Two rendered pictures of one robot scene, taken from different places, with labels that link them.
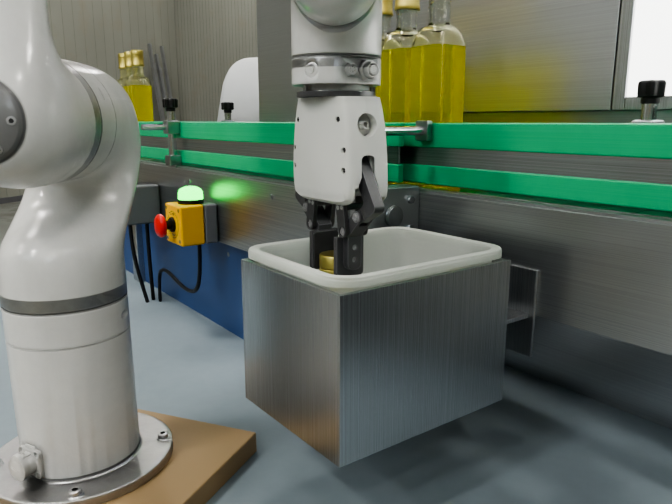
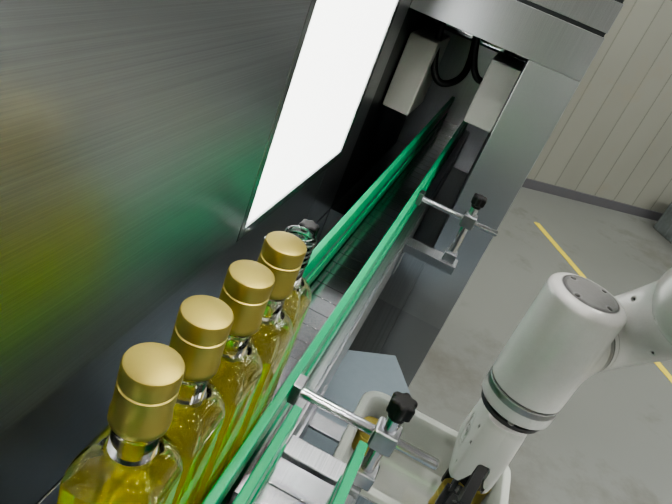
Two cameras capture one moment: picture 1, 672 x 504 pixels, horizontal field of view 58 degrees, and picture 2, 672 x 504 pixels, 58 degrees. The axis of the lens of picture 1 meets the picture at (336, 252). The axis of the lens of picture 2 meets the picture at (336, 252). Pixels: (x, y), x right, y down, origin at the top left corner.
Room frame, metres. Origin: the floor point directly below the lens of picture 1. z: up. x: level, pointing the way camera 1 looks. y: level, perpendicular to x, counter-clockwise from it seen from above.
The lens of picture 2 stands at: (1.16, 0.22, 1.57)
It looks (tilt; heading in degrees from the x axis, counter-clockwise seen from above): 30 degrees down; 225
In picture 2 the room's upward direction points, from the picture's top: 22 degrees clockwise
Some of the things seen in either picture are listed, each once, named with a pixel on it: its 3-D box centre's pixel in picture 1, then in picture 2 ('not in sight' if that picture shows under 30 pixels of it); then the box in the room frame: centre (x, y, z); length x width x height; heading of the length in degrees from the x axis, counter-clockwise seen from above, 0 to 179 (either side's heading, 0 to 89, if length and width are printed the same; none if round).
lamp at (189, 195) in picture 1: (190, 194); not in sight; (1.07, 0.26, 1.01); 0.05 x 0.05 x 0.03
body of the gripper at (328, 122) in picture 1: (336, 142); (494, 431); (0.59, 0.00, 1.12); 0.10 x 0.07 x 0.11; 35
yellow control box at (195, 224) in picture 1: (190, 223); not in sight; (1.06, 0.26, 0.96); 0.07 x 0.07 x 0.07; 37
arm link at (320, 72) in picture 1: (337, 75); (520, 393); (0.59, 0.00, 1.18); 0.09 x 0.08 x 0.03; 35
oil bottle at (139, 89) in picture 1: (140, 101); not in sight; (1.80, 0.56, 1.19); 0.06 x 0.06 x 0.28; 37
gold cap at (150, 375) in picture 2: not in sight; (146, 391); (1.04, 0.00, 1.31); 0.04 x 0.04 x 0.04
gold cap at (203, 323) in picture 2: not in sight; (199, 337); (1.00, -0.03, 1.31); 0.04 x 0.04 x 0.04
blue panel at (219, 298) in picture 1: (174, 241); not in sight; (1.51, 0.41, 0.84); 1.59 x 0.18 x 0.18; 37
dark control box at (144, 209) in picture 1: (135, 204); not in sight; (1.29, 0.43, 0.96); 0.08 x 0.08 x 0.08; 37
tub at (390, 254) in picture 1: (374, 287); (413, 485); (0.61, -0.04, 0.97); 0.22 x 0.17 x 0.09; 127
